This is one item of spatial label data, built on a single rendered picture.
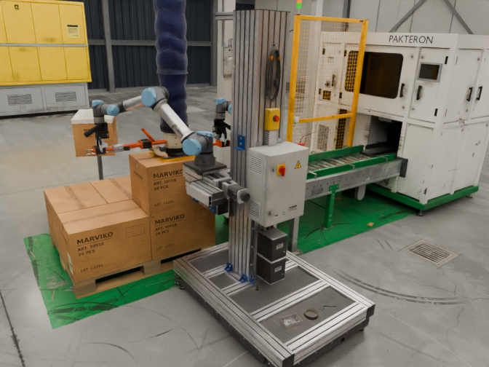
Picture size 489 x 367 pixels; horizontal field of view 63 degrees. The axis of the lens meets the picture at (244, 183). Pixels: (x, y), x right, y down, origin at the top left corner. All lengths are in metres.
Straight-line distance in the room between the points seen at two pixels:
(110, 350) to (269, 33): 2.18
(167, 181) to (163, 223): 0.36
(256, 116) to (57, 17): 8.23
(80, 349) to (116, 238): 0.81
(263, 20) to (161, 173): 1.38
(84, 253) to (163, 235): 0.62
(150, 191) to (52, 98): 7.48
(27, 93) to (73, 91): 0.98
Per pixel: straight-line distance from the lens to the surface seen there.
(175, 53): 3.09
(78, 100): 10.57
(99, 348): 2.88
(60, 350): 2.94
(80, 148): 4.58
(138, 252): 3.31
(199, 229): 3.47
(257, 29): 2.43
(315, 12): 6.53
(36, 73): 10.24
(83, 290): 3.32
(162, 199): 3.20
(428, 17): 12.31
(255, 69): 2.44
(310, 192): 3.92
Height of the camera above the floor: 1.89
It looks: 20 degrees down
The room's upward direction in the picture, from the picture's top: 2 degrees clockwise
